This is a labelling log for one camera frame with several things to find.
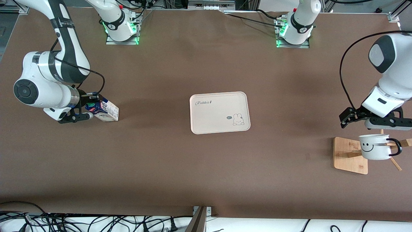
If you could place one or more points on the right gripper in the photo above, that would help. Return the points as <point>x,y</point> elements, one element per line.
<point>82,98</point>

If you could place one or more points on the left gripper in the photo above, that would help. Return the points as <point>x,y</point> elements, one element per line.
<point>357,113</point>

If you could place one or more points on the small milk carton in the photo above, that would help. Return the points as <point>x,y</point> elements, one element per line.
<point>109,112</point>

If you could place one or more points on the white smiley mug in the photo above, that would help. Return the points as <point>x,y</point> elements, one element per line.
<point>378,153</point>

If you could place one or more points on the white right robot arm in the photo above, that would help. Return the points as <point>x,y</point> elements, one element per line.
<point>48,90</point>

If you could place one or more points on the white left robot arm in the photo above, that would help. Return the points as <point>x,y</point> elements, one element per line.
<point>399,64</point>

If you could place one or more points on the white rabbit print tray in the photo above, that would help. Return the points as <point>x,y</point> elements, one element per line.
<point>219,112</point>

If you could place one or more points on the wooden mug stand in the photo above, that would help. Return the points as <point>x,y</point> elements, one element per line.
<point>347,161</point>

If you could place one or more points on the aluminium corner profile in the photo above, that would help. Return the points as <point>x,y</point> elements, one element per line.
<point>19,10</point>
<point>393,16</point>

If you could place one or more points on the black power plug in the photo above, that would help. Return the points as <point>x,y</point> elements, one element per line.
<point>173,225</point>

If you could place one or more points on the aluminium profile beam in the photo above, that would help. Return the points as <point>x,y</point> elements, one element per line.
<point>198,222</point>

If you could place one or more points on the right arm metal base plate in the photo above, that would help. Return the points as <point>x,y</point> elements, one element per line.
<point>111,41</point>

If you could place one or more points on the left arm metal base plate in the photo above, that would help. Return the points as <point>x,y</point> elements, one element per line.
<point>305,45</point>

